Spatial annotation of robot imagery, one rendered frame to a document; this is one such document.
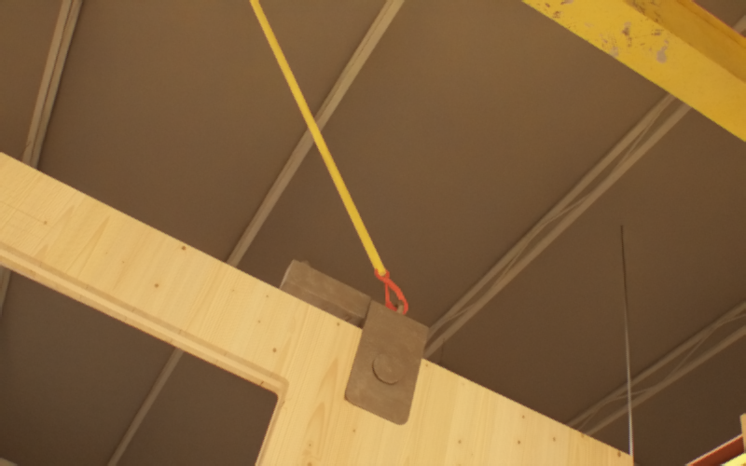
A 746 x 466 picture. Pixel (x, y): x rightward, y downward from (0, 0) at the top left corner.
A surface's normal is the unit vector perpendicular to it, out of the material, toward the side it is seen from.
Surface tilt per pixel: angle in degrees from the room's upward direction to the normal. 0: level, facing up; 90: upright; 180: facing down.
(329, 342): 90
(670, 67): 180
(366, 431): 90
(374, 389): 90
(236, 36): 180
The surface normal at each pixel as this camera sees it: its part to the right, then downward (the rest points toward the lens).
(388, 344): 0.43, -0.58
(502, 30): -0.16, 0.71
